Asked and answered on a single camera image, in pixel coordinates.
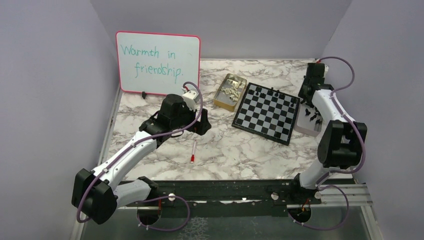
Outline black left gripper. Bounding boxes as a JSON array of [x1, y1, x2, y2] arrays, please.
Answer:
[[170, 101, 212, 136]]

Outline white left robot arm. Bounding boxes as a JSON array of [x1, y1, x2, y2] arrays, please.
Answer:
[[71, 90, 211, 225]]

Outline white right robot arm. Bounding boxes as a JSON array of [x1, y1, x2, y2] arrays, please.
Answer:
[[288, 61, 368, 204]]

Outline pile of black chess pieces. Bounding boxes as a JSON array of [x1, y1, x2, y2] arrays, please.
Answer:
[[305, 108, 323, 125]]

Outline pile of white chess pieces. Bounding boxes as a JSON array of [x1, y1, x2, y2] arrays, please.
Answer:
[[221, 76, 243, 102]]

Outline white and red marker pen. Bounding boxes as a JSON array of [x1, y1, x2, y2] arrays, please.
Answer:
[[190, 140, 197, 164]]

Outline pink tin tray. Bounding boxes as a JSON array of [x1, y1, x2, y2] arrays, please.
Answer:
[[294, 102, 323, 137]]

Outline gold tin tray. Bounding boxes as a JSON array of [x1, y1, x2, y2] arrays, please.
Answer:
[[213, 73, 247, 112]]

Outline black and silver chessboard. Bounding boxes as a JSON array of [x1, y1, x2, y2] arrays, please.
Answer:
[[231, 83, 300, 146]]

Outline pink framed whiteboard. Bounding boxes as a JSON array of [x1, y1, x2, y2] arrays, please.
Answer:
[[115, 31, 201, 96]]

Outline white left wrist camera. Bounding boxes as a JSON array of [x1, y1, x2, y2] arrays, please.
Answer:
[[181, 90, 200, 111]]

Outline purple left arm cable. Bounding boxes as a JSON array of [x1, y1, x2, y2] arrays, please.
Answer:
[[76, 81, 204, 233]]

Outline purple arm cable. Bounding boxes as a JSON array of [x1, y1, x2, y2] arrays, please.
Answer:
[[76, 81, 204, 233], [288, 56, 367, 232]]

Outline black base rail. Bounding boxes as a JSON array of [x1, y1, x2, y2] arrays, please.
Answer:
[[126, 179, 321, 218]]

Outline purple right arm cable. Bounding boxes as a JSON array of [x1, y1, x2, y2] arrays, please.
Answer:
[[288, 56, 367, 232]]

